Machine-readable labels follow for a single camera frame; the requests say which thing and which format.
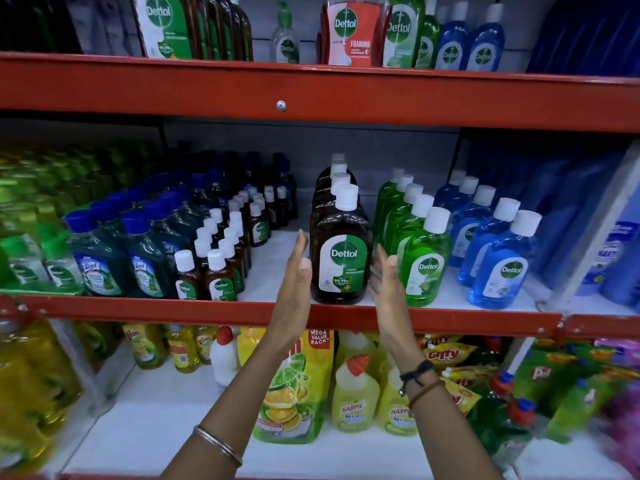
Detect person's right hand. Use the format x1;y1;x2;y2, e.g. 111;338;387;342
369;244;427;368

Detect person's left hand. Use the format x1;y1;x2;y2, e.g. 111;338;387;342
267;230;314;345

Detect person's right forearm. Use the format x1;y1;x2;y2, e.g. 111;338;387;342
397;352;503;480

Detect person's left forearm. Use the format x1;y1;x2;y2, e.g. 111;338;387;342
160;337;301;480

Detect white shelf board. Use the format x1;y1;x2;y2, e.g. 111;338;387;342
42;362;621;480
239;229;640;316

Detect green liquid bottle white cap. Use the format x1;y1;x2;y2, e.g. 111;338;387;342
391;194;435;256
382;183;425;250
378;174;415;240
399;207;454;308
375;168;406;230

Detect yellow toilet cleaner bottle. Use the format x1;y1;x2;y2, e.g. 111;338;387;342
334;331;379;368
376;362;420;437
331;354;381;434

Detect group of small brown bottles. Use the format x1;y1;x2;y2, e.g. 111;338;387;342
173;185;291;302

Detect blue liquid bottle white cap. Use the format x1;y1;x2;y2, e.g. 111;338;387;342
465;3;506;73
468;210;543;311
440;176;480;215
434;1;471;71
448;185;497;268
434;169;467;205
457;197;521;287

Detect yellow red printed packet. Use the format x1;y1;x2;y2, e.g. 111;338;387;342
440;364;502;391
419;335;480;371
442;377;483;416

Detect white bottle red cap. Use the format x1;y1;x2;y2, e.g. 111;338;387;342
209;326;242;389

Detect yellow lemon dishwash pouch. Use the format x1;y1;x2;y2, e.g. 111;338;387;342
237;327;335;445

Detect yellow dishwash bottle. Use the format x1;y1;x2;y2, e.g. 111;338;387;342
194;325;219;366
167;325;202;374
122;323;170;371

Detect group of dark bottles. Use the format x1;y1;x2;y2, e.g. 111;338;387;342
170;150;300;221

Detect green bottle red blue cap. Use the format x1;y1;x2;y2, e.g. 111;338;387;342
466;371;517;456
491;397;539;471

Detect red shelf beam with screw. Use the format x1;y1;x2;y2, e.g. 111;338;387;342
0;51;640;135

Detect row of blue refill pouches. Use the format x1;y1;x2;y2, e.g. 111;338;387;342
460;139;640;309

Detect silver bangle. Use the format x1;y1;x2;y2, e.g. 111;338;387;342
193;425;244;468

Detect group of blue-capped cleaner bottles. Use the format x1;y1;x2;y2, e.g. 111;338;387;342
64;167;226;299

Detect group of green pouches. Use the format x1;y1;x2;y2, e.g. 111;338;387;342
514;338;640;444

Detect clear pump sanitizer bottle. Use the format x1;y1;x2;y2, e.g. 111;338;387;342
269;1;301;64

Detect slim green liquid bottle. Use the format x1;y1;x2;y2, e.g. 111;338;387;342
415;0;442;70

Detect large green liquid bottle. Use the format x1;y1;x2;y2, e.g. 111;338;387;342
382;0;427;69

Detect red foaming handwash bottle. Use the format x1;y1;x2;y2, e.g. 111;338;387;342
319;0;391;68

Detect tall brown antiseptic bottle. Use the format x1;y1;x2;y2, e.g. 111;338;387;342
228;0;255;62
218;0;239;61
205;0;224;61
190;0;211;61
132;0;195;61

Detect group of green-capped cleaner bottles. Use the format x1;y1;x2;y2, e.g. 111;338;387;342
0;144;132;296

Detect purple pouches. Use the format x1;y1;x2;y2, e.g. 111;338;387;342
594;337;640;478

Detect group of yellow liquid bottles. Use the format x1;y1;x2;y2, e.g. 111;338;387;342
0;319;124;473

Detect stack of dark blue pouches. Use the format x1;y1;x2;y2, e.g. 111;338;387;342
526;0;640;78

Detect grey refill pouch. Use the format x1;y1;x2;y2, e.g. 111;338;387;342
66;0;144;58

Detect row of dark packets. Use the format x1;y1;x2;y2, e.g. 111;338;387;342
0;0;84;55

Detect black thread bracelet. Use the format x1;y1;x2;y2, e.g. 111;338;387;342
398;360;436;397

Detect brown cord bracelet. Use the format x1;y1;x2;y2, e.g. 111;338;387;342
407;379;447;409

